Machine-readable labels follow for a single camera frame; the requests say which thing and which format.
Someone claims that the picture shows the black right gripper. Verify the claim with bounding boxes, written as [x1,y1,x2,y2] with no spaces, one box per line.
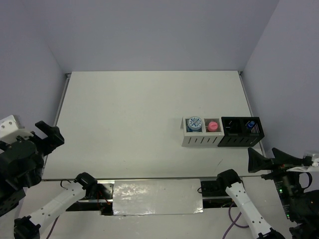
[247,144,306,217]

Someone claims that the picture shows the clear spray bottle blue cap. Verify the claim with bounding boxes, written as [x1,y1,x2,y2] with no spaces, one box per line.
[246,121,255,129]

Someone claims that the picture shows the pink cap clear tube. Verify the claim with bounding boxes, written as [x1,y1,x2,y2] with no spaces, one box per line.
[207,121,219,132]

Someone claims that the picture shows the blue slime jar printed lid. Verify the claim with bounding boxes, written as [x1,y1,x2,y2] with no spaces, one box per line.
[186,116,202,132]

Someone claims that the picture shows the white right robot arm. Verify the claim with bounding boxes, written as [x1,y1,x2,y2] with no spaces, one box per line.
[217,147,319,239]

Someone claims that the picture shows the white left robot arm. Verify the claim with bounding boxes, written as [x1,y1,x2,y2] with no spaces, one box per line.
[0,180,98,239]

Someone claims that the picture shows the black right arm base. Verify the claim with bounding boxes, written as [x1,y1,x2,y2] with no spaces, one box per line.
[197,179,231,198]

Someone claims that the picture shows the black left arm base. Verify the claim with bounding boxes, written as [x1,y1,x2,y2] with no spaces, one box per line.
[66,180,115,216]

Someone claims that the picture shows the black slotted organizer box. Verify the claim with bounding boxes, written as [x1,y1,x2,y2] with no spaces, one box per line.
[218,117,265,147]

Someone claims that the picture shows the white slotted organizer box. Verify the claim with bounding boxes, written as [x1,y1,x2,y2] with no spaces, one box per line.
[181,116,225,147]

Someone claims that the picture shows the silver foil covered panel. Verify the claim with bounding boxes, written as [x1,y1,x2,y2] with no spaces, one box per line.
[113,179,203,216]

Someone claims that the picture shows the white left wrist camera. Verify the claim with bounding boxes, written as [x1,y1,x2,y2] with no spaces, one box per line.
[0,115,33,144]

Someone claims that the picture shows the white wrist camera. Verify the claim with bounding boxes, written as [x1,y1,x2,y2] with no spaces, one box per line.
[287,151,319,173]
[0,115,33,144]

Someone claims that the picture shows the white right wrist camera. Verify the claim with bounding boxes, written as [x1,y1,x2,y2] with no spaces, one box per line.
[287,151,319,173]

